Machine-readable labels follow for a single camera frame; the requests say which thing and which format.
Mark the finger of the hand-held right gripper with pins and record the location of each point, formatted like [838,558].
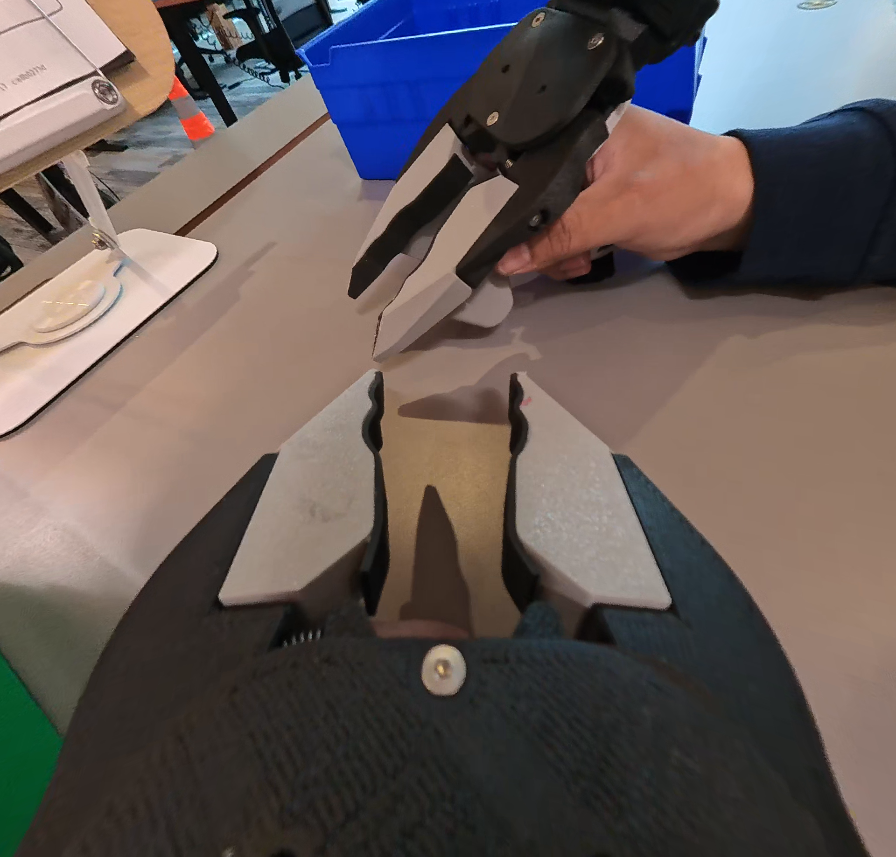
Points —
[413,185]
[448,269]

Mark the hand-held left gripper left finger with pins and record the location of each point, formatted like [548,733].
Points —
[301,514]

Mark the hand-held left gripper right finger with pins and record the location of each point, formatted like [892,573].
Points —
[588,521]

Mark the blue plastic bin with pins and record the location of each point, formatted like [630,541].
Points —
[378,87]

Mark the green plastic bin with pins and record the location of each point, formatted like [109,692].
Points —
[21,766]

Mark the person's right hand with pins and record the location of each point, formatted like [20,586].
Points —
[665,192]

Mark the black office chair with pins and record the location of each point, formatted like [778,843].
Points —
[294,3]

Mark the orange striped traffic cone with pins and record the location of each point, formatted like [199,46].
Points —
[196,126]

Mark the cardboard box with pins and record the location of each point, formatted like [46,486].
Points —
[224,25]

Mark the instruction sheet on stand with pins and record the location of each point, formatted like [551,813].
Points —
[168,262]

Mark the round desk grommet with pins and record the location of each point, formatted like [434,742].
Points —
[817,4]

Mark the printed instruction sheet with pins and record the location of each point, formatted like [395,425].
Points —
[42,17]

